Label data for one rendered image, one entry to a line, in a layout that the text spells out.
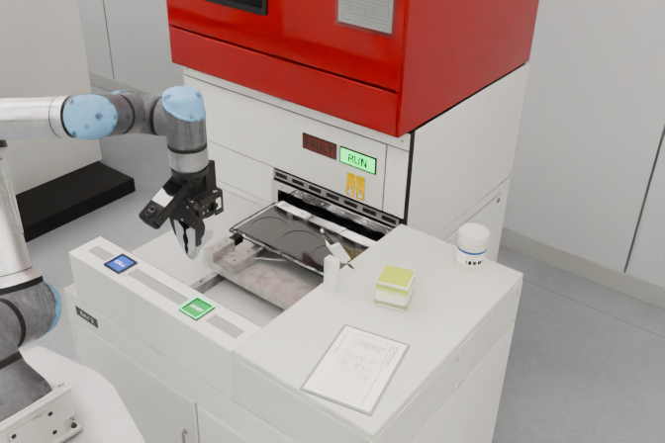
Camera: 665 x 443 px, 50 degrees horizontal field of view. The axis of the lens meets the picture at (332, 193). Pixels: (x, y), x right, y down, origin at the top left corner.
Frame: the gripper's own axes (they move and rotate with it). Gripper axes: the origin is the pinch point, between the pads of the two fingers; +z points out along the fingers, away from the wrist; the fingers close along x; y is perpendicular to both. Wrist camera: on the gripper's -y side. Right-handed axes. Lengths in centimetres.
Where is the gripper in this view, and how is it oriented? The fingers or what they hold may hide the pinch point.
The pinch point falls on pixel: (188, 255)
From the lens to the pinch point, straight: 150.7
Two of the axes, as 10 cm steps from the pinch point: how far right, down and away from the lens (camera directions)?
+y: 6.1, -3.8, 6.9
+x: -7.9, -3.2, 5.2
